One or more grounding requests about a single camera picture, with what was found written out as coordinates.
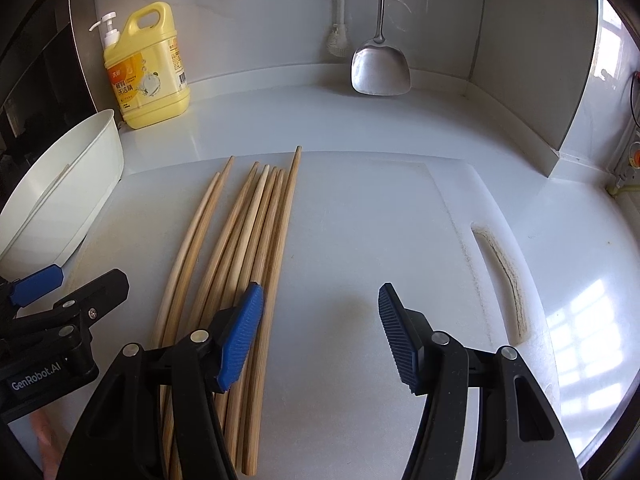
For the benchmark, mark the white plastic basin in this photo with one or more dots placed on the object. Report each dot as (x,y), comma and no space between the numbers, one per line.
(60,185)

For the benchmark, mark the wall power socket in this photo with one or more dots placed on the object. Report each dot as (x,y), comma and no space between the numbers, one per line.
(627,165)

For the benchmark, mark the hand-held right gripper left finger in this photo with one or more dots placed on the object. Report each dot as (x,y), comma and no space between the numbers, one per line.
(242,335)

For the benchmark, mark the black gas stove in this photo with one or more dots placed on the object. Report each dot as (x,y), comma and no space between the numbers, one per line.
(40,85)

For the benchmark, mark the yellow detergent pump bottle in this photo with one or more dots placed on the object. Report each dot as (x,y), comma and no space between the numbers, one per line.
(150,75)

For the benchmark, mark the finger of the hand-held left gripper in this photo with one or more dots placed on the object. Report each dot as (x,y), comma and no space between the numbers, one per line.
(100,292)
(37,284)

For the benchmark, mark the white dish brush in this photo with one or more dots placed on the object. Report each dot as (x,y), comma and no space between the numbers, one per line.
(340,15)

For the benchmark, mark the pale wooden chopstick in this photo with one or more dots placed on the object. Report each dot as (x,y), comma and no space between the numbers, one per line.
(202,245)
(187,250)

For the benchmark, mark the bunch of brown chopsticks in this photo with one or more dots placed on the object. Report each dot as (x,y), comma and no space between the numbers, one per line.
(265,260)

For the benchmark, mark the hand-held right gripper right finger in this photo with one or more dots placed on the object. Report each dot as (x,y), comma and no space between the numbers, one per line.
(400,340)

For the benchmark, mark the metal spatula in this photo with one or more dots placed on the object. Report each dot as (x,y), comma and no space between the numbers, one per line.
(380,72)

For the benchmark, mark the person's left forearm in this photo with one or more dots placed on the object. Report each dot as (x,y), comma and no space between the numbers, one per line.
(47,445)

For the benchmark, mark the white plastic cutting board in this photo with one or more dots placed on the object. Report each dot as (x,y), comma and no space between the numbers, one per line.
(360,240)

